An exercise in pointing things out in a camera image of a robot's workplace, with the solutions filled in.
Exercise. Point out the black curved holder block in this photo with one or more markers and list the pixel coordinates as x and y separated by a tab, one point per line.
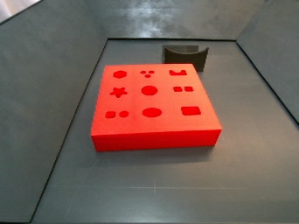
186	54

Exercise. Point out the red shape sorter box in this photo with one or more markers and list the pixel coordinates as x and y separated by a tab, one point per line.
152	106

